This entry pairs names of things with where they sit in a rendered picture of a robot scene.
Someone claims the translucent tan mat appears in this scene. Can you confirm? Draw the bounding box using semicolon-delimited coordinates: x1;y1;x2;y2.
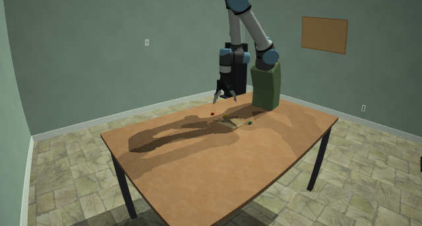
217;117;247;130

